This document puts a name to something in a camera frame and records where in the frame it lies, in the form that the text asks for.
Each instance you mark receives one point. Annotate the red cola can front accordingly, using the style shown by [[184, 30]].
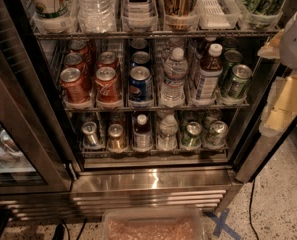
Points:
[[108, 85]]

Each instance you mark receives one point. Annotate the green can middle front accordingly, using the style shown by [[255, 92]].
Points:
[[236, 82]]

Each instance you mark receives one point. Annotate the water bottle shelf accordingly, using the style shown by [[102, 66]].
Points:
[[166, 139], [175, 71]]

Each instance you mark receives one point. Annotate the blue tape cross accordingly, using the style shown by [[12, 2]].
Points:
[[221, 225]]

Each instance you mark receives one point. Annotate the white labelled bottle top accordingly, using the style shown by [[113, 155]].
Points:
[[138, 14]]

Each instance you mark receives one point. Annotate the red can back left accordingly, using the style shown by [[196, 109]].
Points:
[[81, 46]]

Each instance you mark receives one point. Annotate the water bottle middle shelf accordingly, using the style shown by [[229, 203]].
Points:
[[175, 71]]

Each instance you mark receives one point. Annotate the orange soda can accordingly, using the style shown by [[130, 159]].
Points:
[[117, 118], [116, 137]]

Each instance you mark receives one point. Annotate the orange soda can front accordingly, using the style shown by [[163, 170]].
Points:
[[116, 137]]

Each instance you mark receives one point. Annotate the open fridge door right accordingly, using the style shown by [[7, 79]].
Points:
[[281, 117]]

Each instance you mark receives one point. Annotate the tea bottle middle shelf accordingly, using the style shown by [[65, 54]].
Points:
[[206, 78]]

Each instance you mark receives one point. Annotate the clear plastic bin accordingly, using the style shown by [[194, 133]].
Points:
[[153, 223]]

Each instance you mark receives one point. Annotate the green can bottom right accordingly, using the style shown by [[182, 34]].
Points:
[[216, 134]]

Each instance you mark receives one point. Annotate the glass fridge door left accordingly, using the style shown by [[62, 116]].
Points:
[[26, 113]]

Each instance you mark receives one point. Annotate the blue pepsi can front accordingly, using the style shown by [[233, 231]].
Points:
[[140, 84]]

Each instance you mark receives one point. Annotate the brown tea bottle bottom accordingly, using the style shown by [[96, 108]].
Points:
[[142, 133]]

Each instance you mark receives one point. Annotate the green can middle behind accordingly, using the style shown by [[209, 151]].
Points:
[[230, 58]]

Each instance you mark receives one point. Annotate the water bottle bottom shelf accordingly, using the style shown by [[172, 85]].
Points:
[[166, 139]]

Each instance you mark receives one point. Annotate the clear water bottle top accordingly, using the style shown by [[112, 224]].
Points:
[[96, 16]]

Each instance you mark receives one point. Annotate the blue pepsi can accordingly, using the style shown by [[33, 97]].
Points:
[[140, 84], [139, 44], [141, 58]]

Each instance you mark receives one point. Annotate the green can bottom front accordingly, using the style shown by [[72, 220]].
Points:
[[191, 135]]

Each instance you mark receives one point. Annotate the red cola can behind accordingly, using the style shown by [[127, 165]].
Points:
[[108, 59]]

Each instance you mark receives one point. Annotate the red cola can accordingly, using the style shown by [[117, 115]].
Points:
[[108, 59], [108, 85]]

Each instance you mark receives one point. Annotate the stainless steel fridge cabinet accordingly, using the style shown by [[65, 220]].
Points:
[[103, 180]]

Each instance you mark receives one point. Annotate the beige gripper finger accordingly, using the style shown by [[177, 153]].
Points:
[[271, 49], [281, 107]]

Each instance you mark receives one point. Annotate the empty white plastic tray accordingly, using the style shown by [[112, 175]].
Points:
[[217, 14]]

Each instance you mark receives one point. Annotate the white green can top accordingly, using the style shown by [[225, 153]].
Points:
[[51, 0]]

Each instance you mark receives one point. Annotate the orange soda can behind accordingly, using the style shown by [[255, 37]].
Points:
[[117, 118]]

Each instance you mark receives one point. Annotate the silver can bottom left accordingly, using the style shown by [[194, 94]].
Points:
[[89, 129]]

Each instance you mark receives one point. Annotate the red can front left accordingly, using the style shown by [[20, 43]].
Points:
[[73, 83]]

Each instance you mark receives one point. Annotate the blue pepsi can back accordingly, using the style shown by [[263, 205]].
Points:
[[139, 44]]

